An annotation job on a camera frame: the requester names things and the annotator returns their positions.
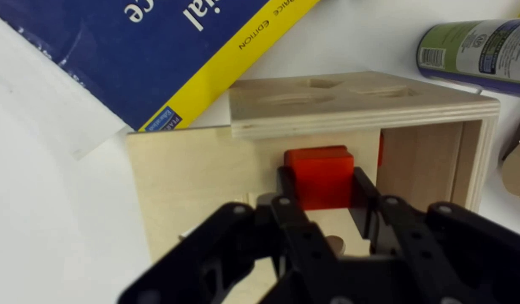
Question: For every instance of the flat cardboard box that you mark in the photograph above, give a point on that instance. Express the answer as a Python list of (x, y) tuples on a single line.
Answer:
[(518, 169)]

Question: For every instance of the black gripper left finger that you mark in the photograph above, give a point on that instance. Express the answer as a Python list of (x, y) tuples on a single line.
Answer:
[(236, 246)]

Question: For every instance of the blue textbook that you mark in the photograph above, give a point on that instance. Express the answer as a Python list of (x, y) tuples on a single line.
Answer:
[(130, 50)]

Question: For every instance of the spray bottle with green label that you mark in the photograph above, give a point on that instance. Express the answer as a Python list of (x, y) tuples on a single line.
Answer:
[(479, 50)]

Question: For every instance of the red cube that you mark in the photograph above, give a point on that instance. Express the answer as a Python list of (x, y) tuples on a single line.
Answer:
[(319, 174)]

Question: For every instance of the wooden shape sorter box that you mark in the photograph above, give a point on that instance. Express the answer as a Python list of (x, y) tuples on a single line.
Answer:
[(354, 101)]

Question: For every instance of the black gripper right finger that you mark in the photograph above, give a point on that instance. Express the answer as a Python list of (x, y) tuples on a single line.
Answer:
[(439, 241)]

